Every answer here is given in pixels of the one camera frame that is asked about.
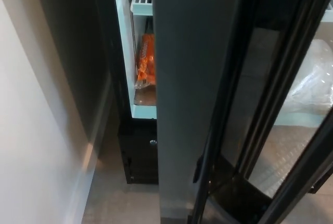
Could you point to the glass refrigerator door black frame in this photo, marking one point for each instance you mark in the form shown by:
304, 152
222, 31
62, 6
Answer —
187, 78

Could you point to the black display refrigerator cabinet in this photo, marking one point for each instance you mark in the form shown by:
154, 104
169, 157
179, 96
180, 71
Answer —
78, 52

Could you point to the clear bag of orange carrots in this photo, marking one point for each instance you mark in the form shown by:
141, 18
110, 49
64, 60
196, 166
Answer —
148, 60

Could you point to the small silver round lock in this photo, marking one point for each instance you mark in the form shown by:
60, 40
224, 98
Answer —
153, 142

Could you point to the large white plastic bag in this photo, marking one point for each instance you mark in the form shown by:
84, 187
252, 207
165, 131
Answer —
312, 86

